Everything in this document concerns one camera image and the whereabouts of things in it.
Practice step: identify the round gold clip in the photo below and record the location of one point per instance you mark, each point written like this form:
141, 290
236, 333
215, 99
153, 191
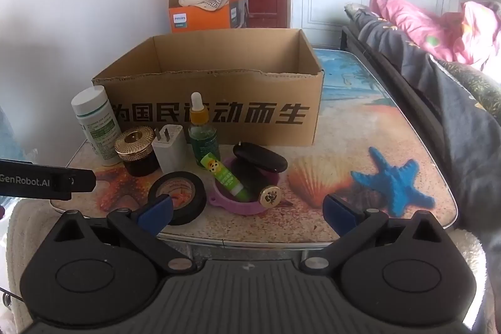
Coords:
269, 197

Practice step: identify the black bed frame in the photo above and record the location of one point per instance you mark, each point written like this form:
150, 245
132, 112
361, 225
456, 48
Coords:
391, 91

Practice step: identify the green lip balm tube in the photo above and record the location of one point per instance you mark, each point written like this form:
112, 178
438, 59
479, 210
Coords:
225, 175

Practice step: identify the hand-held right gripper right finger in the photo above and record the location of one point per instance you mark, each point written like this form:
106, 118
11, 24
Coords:
339, 214

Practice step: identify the purple silicone bowl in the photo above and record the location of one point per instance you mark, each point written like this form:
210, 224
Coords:
235, 207

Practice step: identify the white charger plug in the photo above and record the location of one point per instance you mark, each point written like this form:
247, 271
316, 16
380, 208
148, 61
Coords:
168, 154

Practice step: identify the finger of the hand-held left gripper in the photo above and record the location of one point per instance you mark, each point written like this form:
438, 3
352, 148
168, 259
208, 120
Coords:
76, 183

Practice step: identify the white bottle with green label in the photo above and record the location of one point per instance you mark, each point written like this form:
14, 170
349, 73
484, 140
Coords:
98, 122

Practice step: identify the pink blanket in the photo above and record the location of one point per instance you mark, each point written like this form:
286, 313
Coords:
450, 32

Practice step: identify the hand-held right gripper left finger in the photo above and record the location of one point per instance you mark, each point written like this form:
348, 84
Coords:
156, 214

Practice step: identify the black oval case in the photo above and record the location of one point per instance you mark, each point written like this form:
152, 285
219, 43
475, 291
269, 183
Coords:
260, 158

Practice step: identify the white fluffy cloth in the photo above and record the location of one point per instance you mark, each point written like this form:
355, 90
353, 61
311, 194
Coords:
23, 236

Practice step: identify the dark jar with gold lid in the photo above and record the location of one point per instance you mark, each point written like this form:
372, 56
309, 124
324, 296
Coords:
135, 148

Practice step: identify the green dropper bottle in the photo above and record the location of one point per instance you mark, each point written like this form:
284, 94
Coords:
203, 138

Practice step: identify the large brown cardboard box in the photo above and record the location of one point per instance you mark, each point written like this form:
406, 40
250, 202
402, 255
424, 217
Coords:
156, 56

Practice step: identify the black tape roll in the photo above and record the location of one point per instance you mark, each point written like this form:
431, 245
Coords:
193, 203

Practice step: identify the orange cardboard box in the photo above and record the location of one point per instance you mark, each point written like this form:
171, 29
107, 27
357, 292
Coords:
203, 19

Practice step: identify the dark floral blanket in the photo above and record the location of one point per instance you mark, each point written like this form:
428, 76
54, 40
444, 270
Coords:
481, 87

